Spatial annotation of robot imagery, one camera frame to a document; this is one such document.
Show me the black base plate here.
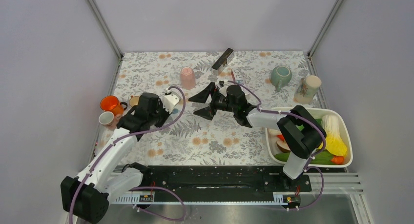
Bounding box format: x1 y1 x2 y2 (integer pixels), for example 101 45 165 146
140 165 312 201

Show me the orange carrot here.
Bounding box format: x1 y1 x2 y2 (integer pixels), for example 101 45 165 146
331 155 345 165

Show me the green cucumber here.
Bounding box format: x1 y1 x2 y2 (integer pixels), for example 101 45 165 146
274 150 335 165

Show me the white plastic basin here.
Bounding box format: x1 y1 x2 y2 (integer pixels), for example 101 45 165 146
265 108 353 168

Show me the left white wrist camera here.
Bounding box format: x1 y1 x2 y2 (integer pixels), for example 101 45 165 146
161 90 180 114

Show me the small orange mug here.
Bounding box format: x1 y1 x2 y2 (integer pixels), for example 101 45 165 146
128 96 140 107

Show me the brown mushroom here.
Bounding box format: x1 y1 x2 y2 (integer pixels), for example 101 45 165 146
276 140 290 153

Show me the green glazed mug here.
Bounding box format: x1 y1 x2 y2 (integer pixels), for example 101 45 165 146
270 66 292 92

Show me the large orange mug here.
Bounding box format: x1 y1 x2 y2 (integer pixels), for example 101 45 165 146
100 96 128 116

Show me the white red toothpaste box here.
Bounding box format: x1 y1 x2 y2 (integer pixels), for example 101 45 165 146
231 67 246 85

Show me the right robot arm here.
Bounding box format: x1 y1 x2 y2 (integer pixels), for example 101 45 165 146
189 81 327 191

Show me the floral tablecloth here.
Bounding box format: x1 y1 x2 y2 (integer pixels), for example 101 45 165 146
113 51 310 165

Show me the light pink cup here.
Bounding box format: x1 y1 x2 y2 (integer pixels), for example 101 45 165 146
180 67 196 90

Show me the yellow napa cabbage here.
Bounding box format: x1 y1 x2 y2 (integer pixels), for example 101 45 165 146
321 115 348 157

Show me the white garlic bulb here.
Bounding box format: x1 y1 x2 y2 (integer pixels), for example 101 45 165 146
268 128 282 136

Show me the cream painted mug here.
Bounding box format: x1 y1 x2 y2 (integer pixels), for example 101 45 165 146
294 75 322 104

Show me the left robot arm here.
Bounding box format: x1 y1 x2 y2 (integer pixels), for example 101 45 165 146
61 92 180 224

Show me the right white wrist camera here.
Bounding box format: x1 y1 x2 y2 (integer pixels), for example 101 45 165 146
217 81 228 97

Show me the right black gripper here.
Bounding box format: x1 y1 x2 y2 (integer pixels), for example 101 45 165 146
189 82 237 121

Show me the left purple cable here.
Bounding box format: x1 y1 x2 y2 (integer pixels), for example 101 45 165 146
68 86 186 224

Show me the pink dotted mug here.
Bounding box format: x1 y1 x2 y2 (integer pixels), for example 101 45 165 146
98 111 122 130

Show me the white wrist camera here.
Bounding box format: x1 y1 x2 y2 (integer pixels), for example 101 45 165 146
161 90 180 114
217 81 228 97

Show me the white slotted cable duct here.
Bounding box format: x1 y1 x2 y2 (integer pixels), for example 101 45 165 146
112 192 300 205

